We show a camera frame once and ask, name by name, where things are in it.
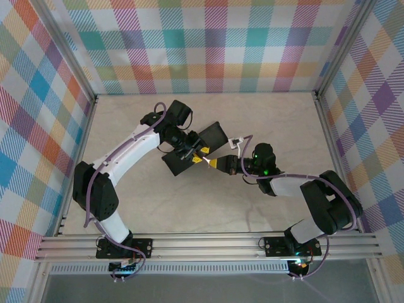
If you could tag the left controller board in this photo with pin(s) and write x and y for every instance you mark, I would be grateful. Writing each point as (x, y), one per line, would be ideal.
(123, 267)

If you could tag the right controller board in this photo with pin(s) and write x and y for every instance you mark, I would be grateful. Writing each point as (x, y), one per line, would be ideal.
(300, 265)

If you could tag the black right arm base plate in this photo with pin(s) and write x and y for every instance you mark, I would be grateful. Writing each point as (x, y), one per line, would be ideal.
(274, 246)

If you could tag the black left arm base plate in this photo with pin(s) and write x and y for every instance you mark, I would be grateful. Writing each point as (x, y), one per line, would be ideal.
(143, 247)

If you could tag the controller board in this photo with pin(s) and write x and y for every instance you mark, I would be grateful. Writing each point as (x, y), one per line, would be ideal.
(123, 267)
(300, 265)

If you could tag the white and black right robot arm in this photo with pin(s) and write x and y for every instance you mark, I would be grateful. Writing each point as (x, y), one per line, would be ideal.
(290, 186)

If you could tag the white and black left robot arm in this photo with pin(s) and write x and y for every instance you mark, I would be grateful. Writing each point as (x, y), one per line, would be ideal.
(126, 151)

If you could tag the aluminium frame post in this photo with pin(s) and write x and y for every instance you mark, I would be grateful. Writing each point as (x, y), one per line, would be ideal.
(72, 53)
(378, 284)
(344, 47)
(38, 284)

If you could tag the long aluminium base rail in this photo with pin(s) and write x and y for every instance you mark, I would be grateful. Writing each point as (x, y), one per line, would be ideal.
(205, 246)

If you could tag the aluminium side floor rail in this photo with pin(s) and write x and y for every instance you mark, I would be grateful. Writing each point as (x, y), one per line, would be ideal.
(83, 142)
(332, 142)

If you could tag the black box with painting print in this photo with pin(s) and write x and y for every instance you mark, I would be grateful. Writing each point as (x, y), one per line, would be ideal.
(214, 135)

